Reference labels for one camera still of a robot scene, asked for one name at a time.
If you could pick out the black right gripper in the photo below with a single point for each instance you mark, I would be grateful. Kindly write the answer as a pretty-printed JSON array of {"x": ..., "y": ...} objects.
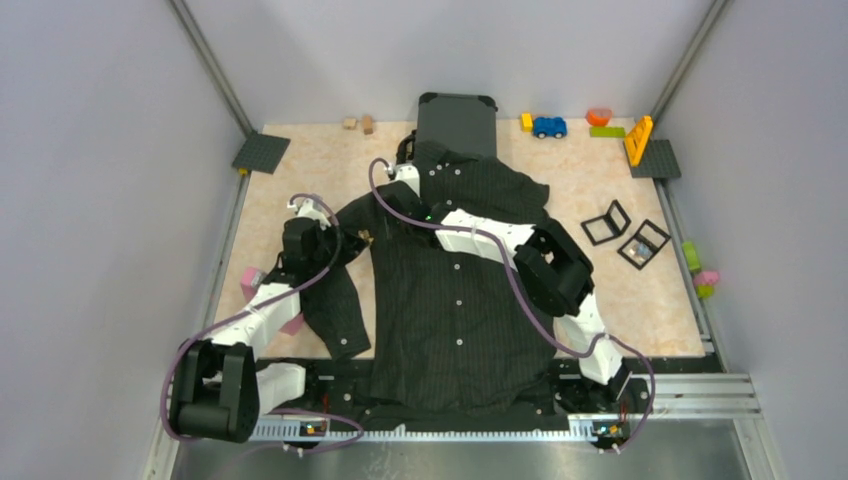
[{"x": 417, "y": 195}]

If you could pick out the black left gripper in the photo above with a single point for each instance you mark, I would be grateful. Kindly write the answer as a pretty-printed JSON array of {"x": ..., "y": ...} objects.
[{"x": 350, "y": 245}]

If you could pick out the black pinstriped button shirt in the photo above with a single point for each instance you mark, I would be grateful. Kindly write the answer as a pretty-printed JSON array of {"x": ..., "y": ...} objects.
[{"x": 450, "y": 336}]

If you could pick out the black frame brooch box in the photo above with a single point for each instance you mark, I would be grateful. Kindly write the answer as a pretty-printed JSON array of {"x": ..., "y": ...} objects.
[{"x": 610, "y": 225}]

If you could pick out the pink gold brooch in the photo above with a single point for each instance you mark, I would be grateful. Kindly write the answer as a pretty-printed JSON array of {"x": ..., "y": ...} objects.
[{"x": 366, "y": 236}]

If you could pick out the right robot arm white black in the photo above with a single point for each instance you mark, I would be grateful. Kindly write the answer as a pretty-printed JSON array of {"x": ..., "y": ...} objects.
[{"x": 549, "y": 274}]

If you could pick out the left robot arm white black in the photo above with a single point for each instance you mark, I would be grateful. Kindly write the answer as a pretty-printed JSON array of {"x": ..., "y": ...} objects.
[{"x": 214, "y": 388}]

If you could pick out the wooden block right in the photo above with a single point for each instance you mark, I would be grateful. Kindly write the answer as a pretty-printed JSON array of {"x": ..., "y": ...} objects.
[{"x": 368, "y": 125}]

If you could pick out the pink stapler box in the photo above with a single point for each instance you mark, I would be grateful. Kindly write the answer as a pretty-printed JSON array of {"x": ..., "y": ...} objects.
[{"x": 252, "y": 280}]

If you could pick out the dark grey case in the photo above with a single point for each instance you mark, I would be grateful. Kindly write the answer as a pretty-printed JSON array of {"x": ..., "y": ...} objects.
[{"x": 451, "y": 129}]

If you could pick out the left dark grey baseplate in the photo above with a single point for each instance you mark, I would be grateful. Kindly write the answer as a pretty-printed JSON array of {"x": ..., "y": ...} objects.
[{"x": 261, "y": 153}]

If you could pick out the dark grey baseplate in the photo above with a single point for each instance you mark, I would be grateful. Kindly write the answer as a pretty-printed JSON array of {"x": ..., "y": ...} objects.
[
  {"x": 261, "y": 153},
  {"x": 658, "y": 162}
]

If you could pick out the yellow toy brick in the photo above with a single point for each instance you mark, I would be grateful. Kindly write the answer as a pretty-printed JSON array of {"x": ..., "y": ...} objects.
[{"x": 526, "y": 122}]

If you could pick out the blue toy car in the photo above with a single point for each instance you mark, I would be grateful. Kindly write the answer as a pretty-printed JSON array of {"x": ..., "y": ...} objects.
[{"x": 549, "y": 127}]

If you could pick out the orange bowl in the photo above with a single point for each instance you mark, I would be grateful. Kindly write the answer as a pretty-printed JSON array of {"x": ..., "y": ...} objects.
[{"x": 599, "y": 117}]

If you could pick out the green flat brick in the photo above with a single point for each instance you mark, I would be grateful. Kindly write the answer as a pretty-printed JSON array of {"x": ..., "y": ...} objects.
[{"x": 607, "y": 132}]

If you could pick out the orange toy ladder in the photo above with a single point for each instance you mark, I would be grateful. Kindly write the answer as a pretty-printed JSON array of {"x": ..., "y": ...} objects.
[{"x": 636, "y": 140}]

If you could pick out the right dark grey baseplate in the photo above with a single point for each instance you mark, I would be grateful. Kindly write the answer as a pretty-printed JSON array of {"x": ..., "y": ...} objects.
[{"x": 658, "y": 162}]

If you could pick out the green pink toy bricks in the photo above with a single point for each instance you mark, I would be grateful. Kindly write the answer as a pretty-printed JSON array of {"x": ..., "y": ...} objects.
[{"x": 703, "y": 280}]

